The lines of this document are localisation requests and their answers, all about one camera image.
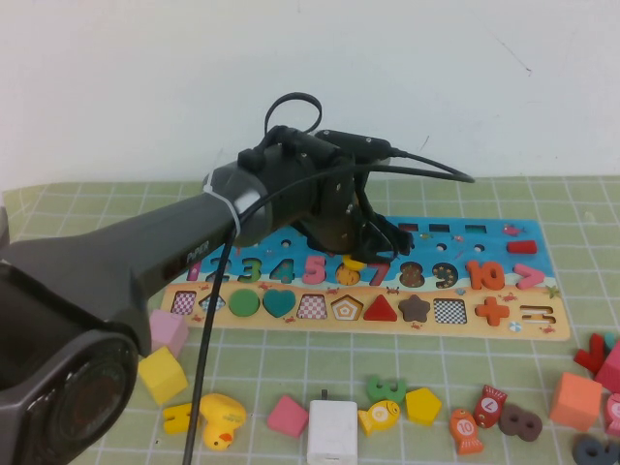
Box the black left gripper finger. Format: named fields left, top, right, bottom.
left=375, top=215, right=415, bottom=259
left=352, top=220, right=396, bottom=265

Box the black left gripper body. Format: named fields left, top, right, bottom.
left=308, top=167, right=377, bottom=258

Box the pink number five piece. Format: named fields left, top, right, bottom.
left=302, top=255, right=328, bottom=286

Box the red triangle piece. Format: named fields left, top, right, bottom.
left=362, top=294, right=399, bottom=323

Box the brown star piece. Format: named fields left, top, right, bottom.
left=397, top=294, right=432, bottom=324

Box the orange number ten piece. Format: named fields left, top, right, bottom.
left=465, top=260, right=506, bottom=292

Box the teal heart piece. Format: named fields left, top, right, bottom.
left=261, top=289, right=297, bottom=320

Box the orange plus sign piece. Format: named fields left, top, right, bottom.
left=474, top=295, right=511, bottom=326

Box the colourful wooden puzzle board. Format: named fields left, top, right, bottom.
left=159, top=215, right=573, bottom=341

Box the green circle piece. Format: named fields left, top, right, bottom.
left=228, top=289, right=262, bottom=320

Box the pink greater-than sign piece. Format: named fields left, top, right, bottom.
left=512, top=263, right=546, bottom=292

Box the green number three piece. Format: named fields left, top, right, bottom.
left=366, top=376, right=408, bottom=404

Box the yellow pentagon piece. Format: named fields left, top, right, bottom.
left=404, top=387, right=444, bottom=427

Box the pink square piece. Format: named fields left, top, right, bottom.
left=266, top=395, right=311, bottom=435

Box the brown number eight piece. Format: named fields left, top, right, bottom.
left=498, top=403, right=543, bottom=444

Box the red less-than sign piece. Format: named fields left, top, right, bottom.
left=573, top=333, right=606, bottom=377

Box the yellow equals sign piece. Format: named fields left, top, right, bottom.
left=163, top=401, right=201, bottom=435

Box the dark blue-grey number piece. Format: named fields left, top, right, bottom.
left=571, top=434, right=620, bottom=465

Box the white zip tie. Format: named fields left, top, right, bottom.
left=201, top=179, right=243, bottom=236

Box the green checked tablecloth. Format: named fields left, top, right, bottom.
left=0, top=176, right=620, bottom=465

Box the yellow wooden fish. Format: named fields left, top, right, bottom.
left=357, top=399, right=402, bottom=437

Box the white power adapter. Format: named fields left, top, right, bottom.
left=306, top=389, right=359, bottom=465

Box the red wooden fish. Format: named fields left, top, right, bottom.
left=473, top=385, right=509, bottom=429

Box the orange wooden fish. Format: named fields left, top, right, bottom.
left=449, top=408, right=484, bottom=456

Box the pink cube block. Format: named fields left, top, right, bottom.
left=148, top=309, right=191, bottom=358

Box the yellow toy duck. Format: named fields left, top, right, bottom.
left=197, top=392, right=248, bottom=452

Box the yellow cube block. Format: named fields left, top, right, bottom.
left=138, top=345, right=190, bottom=407

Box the orange cube block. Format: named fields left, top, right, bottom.
left=548, top=371, right=604, bottom=433

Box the crimson cube block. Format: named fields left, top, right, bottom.
left=594, top=341, right=620, bottom=396

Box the pink wooden fish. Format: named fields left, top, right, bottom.
left=603, top=392, right=620, bottom=437

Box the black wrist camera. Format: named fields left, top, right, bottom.
left=313, top=128, right=394, bottom=160

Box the looped black cable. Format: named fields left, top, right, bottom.
left=263, top=91, right=324, bottom=146

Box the long black camera cable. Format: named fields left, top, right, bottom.
left=182, top=147, right=476, bottom=465

